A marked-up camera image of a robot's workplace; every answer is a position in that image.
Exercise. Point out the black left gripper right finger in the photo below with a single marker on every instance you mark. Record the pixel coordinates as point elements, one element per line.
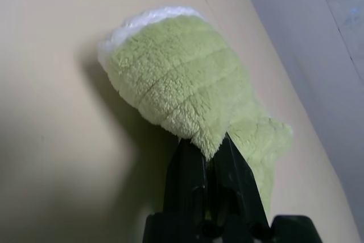
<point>236,180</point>

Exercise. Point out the green towel with white trim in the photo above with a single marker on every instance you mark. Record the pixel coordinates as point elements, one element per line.
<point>182,83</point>

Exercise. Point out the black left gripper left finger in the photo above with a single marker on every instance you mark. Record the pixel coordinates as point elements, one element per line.
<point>187,180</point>

